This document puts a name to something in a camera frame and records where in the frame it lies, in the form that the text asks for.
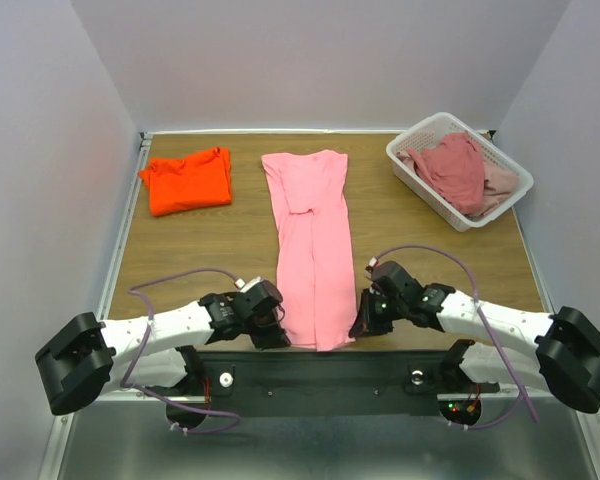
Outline bright pink t shirt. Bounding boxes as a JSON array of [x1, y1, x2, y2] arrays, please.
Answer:
[[261, 150, 357, 351]]

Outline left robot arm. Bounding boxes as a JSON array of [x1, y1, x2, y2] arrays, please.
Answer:
[[35, 278, 290, 416]]

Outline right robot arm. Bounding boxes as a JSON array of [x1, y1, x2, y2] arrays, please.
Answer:
[[350, 259, 600, 414]]

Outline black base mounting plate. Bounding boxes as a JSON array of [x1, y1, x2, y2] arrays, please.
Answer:
[[144, 349, 511, 419]]

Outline white plastic basket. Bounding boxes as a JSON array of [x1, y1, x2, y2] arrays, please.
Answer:
[[385, 111, 535, 233]]

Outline dusty rose t shirt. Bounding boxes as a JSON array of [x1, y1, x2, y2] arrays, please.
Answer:
[[397, 132, 485, 216]]

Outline folded orange t shirt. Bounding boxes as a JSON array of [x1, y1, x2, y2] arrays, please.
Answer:
[[138, 147, 232, 217]]

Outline pale pink t shirt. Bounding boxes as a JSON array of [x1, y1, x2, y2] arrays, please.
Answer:
[[397, 149, 521, 219]]

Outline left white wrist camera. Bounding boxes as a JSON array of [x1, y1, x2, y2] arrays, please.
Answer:
[[234, 276, 263, 293]]

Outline aluminium frame rail left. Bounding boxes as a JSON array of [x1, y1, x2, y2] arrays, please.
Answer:
[[38, 132, 154, 480]]

